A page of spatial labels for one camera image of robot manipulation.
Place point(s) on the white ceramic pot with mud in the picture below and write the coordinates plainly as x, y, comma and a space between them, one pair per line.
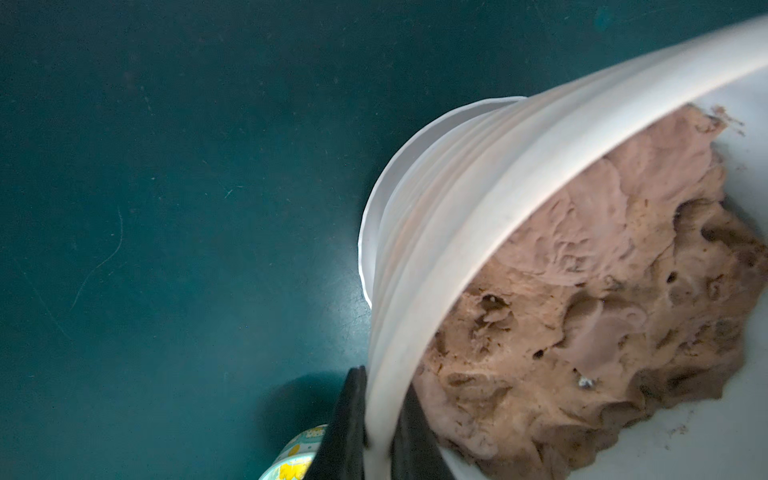
574, 284

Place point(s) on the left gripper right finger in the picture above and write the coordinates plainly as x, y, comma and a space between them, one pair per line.
417, 441

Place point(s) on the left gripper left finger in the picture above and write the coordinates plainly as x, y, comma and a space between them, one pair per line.
340, 455

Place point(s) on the yellow patterned small plate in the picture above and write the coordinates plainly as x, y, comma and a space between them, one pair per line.
296, 457

